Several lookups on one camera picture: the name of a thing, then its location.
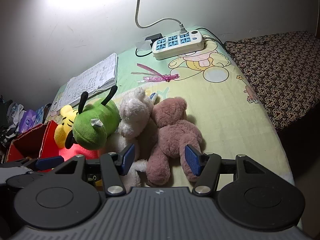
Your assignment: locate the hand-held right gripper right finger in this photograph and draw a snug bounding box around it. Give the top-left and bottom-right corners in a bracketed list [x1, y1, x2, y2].
[184, 144, 272, 195]

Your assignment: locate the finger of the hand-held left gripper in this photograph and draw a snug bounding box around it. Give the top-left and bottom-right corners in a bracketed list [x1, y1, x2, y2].
[14, 156, 66, 173]

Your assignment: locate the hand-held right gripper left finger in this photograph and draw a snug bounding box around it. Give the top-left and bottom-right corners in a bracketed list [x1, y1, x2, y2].
[51, 143, 139, 197]

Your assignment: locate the red cardboard box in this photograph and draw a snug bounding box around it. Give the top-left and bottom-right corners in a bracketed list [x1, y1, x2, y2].
[5, 120, 60, 164]

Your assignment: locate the pink bear plush toy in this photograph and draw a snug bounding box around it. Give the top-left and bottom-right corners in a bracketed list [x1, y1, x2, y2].
[146, 97, 203, 187]

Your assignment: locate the yellow tiger plush toy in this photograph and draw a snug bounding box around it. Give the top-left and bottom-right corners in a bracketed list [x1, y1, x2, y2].
[54, 105, 100, 159]

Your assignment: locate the white rabbit plush toy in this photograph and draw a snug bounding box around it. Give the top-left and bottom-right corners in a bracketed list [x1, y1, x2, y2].
[118, 87, 156, 140]

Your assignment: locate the green plush toy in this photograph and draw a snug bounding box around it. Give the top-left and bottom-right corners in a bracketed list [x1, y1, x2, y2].
[72, 85, 121, 150]

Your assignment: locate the cartoon printed desktop cloth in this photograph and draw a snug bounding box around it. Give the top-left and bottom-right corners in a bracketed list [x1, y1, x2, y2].
[42, 26, 295, 188]

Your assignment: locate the purple tissue packet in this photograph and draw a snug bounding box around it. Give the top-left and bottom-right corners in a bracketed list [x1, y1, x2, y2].
[19, 109, 38, 133]

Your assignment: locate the blue tissue packet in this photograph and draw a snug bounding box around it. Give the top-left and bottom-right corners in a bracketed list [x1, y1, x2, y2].
[35, 104, 52, 120]

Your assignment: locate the pile of clothes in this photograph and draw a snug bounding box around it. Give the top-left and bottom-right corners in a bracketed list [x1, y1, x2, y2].
[0, 96, 25, 150]

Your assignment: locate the pink plastic ribbon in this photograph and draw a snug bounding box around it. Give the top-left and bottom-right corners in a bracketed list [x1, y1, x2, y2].
[131, 63, 180, 83]

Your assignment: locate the handwritten paper notebook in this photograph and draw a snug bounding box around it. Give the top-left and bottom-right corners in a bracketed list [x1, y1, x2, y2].
[50, 52, 118, 110]

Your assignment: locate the clear plastic piece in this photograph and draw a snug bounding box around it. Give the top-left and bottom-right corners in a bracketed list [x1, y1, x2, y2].
[136, 40, 153, 51]

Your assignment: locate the white power strip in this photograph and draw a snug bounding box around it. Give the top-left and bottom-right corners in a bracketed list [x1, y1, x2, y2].
[152, 30, 205, 60]

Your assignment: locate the black power adapter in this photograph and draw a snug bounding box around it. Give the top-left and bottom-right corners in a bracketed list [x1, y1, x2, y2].
[145, 33, 162, 46]

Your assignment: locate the thin black cable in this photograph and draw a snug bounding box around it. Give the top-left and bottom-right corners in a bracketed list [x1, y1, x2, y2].
[136, 47, 153, 57]

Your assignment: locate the white plug cable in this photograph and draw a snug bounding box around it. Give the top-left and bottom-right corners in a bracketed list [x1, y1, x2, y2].
[135, 0, 189, 35]

